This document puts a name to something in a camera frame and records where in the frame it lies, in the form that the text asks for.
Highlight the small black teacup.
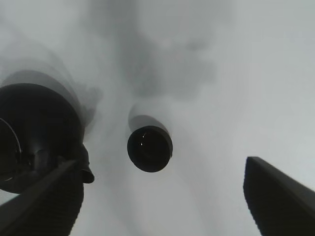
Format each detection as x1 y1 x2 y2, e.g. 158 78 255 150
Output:
127 125 173 173

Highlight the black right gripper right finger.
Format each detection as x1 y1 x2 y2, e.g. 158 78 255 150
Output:
243 157 315 236

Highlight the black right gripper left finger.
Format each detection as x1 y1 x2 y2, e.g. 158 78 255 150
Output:
0 160 84 236

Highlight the black round teapot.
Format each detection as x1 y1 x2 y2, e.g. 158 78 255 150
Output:
0 83 95 194

